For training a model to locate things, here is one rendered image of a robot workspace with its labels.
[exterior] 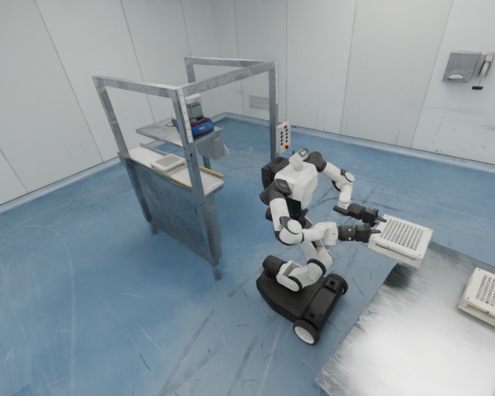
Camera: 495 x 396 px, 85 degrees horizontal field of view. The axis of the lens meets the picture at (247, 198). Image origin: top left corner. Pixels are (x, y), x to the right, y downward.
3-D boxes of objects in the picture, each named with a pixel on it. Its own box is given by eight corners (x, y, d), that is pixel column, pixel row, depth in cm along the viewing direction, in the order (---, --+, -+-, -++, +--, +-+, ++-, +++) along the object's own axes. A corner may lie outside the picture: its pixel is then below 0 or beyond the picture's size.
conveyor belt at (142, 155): (224, 185, 230) (223, 180, 228) (201, 199, 215) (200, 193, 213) (141, 150, 308) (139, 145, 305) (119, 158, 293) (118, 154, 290)
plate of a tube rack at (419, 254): (432, 232, 143) (434, 229, 142) (421, 261, 129) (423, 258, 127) (383, 216, 157) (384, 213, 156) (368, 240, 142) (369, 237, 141)
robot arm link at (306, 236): (323, 236, 139) (292, 240, 130) (313, 245, 146) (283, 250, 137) (313, 218, 144) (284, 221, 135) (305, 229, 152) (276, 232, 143)
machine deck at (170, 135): (222, 133, 207) (221, 128, 205) (183, 151, 185) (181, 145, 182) (174, 120, 242) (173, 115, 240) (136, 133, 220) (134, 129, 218)
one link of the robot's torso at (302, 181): (256, 212, 183) (253, 166, 163) (284, 188, 204) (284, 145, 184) (295, 229, 167) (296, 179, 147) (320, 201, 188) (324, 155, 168)
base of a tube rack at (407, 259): (429, 239, 146) (430, 236, 145) (418, 268, 131) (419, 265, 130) (382, 222, 160) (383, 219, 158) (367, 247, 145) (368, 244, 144)
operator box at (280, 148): (290, 148, 267) (291, 122, 253) (280, 154, 257) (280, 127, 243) (285, 146, 271) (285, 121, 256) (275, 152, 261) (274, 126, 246)
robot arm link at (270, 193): (263, 207, 151) (260, 189, 159) (275, 212, 155) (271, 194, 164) (276, 196, 144) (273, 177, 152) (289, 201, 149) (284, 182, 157)
